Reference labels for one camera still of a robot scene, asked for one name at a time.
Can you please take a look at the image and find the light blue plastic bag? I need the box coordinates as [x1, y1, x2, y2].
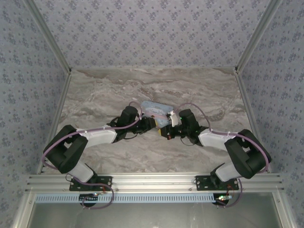
[141, 100, 174, 128]

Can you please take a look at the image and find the black right controller board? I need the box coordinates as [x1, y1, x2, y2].
[213, 193, 230, 207]

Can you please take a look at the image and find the black controller board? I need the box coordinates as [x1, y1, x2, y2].
[213, 193, 230, 207]
[79, 193, 100, 208]

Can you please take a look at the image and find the black left controller board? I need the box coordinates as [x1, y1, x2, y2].
[79, 193, 100, 208]

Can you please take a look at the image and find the thin black right gripper cable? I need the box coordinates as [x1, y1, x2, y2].
[180, 135, 194, 146]

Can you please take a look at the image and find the aluminium mounting rail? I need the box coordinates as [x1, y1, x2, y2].
[27, 173, 285, 193]

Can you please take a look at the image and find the aluminium table edge rail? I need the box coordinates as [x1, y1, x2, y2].
[37, 71, 72, 175]
[234, 71, 273, 175]

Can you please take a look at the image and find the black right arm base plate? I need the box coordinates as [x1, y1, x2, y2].
[195, 175, 239, 191]

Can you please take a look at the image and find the white slotted cable duct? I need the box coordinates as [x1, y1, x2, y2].
[34, 193, 229, 204]

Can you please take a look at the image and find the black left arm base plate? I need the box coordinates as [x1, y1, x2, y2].
[69, 175, 113, 192]

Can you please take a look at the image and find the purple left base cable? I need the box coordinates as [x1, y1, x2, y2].
[66, 173, 115, 210]

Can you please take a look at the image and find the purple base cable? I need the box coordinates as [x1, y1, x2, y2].
[216, 178, 243, 209]
[66, 173, 115, 210]

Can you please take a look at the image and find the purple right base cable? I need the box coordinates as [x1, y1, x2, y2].
[216, 178, 243, 209]

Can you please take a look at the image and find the aluminium frame post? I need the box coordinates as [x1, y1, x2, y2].
[234, 0, 285, 75]
[25, 0, 72, 75]

